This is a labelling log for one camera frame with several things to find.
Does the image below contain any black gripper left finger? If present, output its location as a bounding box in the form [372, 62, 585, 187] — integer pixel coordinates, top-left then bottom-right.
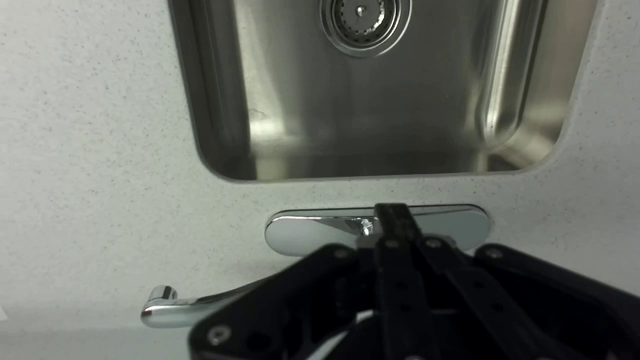
[185, 201, 407, 360]

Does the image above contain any stainless steel sink basin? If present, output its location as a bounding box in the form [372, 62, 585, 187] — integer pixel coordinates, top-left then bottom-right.
[166, 0, 602, 184]

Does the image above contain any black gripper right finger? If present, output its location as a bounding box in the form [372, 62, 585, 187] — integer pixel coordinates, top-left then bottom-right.
[397, 201, 640, 360]

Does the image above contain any round metal sink drain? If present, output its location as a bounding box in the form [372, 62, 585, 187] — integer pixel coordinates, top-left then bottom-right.
[318, 0, 415, 57]

